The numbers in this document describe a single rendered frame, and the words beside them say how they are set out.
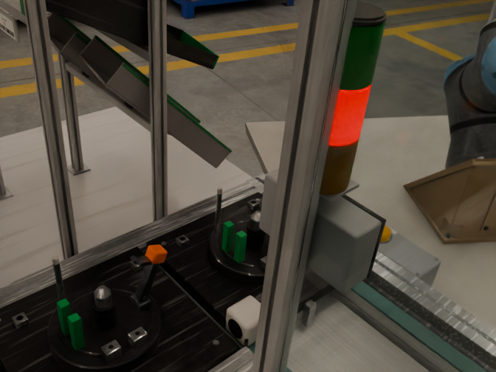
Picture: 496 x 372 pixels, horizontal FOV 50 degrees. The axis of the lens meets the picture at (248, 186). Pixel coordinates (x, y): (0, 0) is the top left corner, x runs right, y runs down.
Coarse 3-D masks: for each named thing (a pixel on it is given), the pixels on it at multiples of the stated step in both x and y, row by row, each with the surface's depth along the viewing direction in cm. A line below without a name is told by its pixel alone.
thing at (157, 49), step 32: (32, 0) 62; (160, 0) 74; (32, 32) 64; (160, 32) 76; (32, 64) 67; (64, 64) 103; (160, 64) 79; (64, 96) 108; (160, 96) 81; (160, 128) 84; (64, 160) 75; (160, 160) 87; (0, 192) 108; (64, 192) 78; (160, 192) 91; (64, 224) 80; (64, 256) 85
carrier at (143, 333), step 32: (128, 256) 81; (64, 288) 74; (96, 288) 72; (128, 288) 73; (160, 288) 76; (0, 320) 69; (32, 320) 69; (64, 320) 64; (96, 320) 66; (128, 320) 68; (160, 320) 69; (192, 320) 71; (0, 352) 65; (32, 352) 65; (64, 352) 63; (96, 352) 64; (128, 352) 64; (160, 352) 67; (192, 352) 67; (224, 352) 68
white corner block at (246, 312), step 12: (240, 300) 73; (252, 300) 73; (228, 312) 71; (240, 312) 71; (252, 312) 71; (228, 324) 72; (240, 324) 70; (252, 324) 69; (240, 336) 70; (252, 336) 70
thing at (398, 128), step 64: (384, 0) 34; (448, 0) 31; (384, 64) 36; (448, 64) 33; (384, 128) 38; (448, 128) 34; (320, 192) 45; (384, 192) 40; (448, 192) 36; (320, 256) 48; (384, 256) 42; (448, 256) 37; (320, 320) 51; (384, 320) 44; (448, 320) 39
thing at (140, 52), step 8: (0, 0) 70; (8, 0) 68; (8, 8) 68; (16, 8) 66; (16, 16) 67; (24, 16) 65; (104, 32) 87; (120, 40) 84; (128, 40) 82; (128, 48) 83; (136, 48) 81; (144, 48) 80; (144, 56) 80
